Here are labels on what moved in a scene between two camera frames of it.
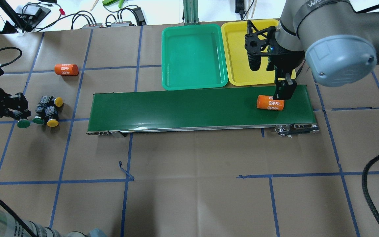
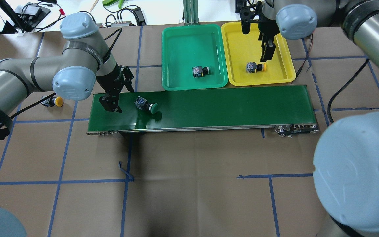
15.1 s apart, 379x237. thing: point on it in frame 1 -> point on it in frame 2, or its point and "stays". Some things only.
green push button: [38, 120] -> [141, 103]
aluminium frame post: [190, 12] stays
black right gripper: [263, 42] -> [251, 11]
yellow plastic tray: [239, 71] stays
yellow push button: [52, 122] -> [58, 101]
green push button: [23, 123] -> [198, 71]
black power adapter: [140, 16] stays
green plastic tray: [193, 56] stays
